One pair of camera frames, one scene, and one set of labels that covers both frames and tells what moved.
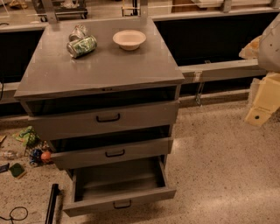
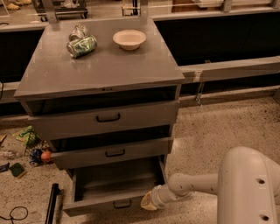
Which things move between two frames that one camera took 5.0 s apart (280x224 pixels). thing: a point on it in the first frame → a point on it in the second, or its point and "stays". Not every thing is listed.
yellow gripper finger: x=252 y=49 → x=146 y=202
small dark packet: x=4 y=168 stays
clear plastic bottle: x=11 y=155 stays
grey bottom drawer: x=105 y=187 stays
